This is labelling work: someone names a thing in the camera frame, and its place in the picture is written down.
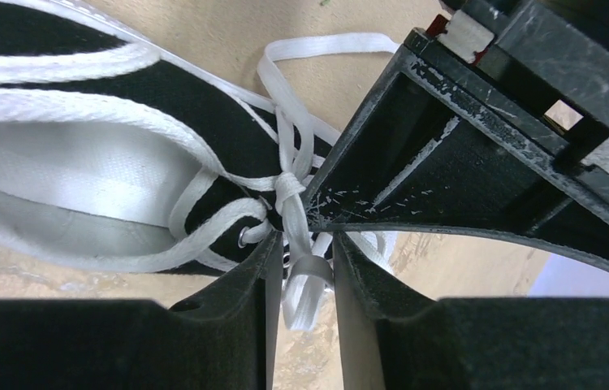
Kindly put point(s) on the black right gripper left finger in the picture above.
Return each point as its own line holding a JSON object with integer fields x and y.
{"x": 221, "y": 337}

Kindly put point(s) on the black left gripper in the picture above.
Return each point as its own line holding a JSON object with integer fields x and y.
{"x": 563, "y": 47}

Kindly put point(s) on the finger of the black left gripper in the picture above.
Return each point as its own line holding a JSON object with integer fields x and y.
{"x": 436, "y": 146}

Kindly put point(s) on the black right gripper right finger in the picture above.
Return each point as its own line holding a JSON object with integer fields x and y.
{"x": 392, "y": 337}

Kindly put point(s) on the white shoelace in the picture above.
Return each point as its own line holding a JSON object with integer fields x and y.
{"x": 310, "y": 274}

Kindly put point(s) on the black and white sneaker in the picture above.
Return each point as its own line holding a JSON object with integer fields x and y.
{"x": 117, "y": 155}

